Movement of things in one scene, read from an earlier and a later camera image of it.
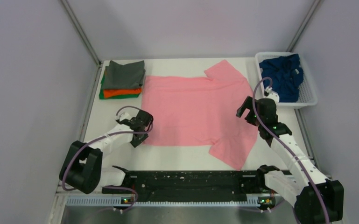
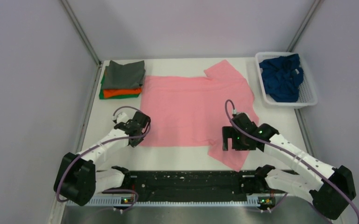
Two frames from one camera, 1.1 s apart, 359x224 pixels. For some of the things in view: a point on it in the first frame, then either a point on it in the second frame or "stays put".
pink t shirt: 188,111 stays put
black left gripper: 135,143 stays put
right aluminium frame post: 305,23 stays put
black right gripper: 247,104 to 229,132
